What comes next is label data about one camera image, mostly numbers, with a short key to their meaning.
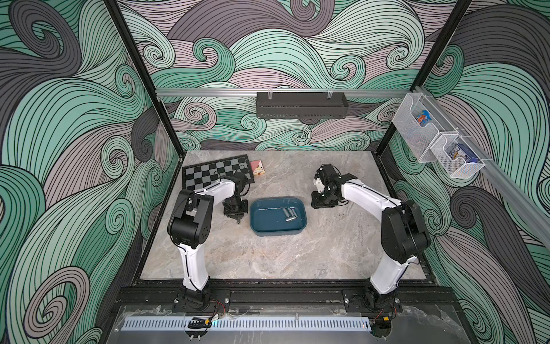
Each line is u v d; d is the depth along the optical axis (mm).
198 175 1065
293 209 957
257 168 1117
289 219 925
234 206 822
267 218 959
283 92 925
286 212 951
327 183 700
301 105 902
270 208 978
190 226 513
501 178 578
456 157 657
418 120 853
